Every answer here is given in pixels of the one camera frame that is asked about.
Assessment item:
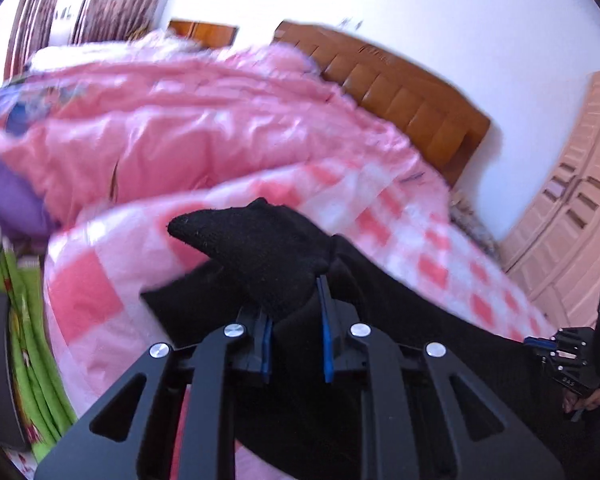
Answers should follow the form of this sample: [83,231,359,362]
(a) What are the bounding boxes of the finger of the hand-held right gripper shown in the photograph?
[524,335,562,362]

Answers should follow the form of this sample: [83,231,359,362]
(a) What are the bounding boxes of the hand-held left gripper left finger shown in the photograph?
[34,306,276,480]

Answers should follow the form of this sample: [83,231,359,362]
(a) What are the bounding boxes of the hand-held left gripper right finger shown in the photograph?
[316,275,566,480]

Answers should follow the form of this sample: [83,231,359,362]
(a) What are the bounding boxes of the black pants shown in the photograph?
[141,197,600,480]

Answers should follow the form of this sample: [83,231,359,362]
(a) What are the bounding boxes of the pink checkered bed sheet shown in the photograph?
[42,157,556,480]

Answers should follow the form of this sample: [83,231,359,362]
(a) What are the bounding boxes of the patterned pillow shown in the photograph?
[449,199,502,263]

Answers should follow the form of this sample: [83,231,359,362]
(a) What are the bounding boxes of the pale panelled wardrobe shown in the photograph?
[500,67,600,332]

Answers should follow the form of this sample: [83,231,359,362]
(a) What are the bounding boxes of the green printed sheet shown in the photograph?
[0,227,79,462]

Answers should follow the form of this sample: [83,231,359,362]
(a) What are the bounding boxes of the pink quilt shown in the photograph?
[0,30,451,223]

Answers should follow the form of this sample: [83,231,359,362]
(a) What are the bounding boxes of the brown padded headboard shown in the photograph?
[272,20,492,188]

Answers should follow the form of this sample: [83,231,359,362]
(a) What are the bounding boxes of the purple printed bed sheet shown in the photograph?
[0,72,81,239]

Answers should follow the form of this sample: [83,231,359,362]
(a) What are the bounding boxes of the wooden nightstand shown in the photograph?
[167,18,240,49]

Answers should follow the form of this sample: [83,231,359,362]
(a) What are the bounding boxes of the dark red patterned curtain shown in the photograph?
[4,0,77,82]
[71,0,182,47]

